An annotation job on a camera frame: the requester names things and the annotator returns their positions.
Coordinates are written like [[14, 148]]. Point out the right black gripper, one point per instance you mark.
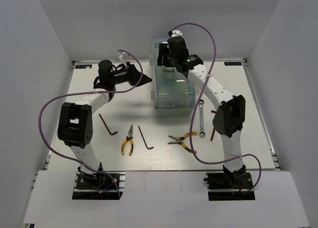
[[163, 51]]

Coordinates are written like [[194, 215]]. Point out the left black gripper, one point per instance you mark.
[[132, 69]]

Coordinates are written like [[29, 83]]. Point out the green toolbox with clear lid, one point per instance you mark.
[[172, 93]]

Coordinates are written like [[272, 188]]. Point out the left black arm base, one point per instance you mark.
[[93, 182]]

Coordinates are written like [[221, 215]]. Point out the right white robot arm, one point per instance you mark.
[[230, 109]]

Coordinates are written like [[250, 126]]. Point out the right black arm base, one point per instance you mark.
[[219, 181]]

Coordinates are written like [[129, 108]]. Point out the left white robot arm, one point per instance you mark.
[[75, 127]]

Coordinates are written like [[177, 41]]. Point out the middle dark hex key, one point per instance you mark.
[[143, 138]]

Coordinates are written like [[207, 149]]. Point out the dark hex key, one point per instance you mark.
[[106, 126], [214, 130], [143, 138]]

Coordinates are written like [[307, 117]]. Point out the left yellow black pliers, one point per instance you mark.
[[128, 140]]

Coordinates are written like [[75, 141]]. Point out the left dark hex key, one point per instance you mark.
[[106, 126]]

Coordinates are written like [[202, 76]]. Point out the right dark hex key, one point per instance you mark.
[[214, 130]]

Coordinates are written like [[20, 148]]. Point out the large silver ratchet wrench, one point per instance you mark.
[[202, 133]]

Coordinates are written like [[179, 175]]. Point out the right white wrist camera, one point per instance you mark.
[[174, 33]]

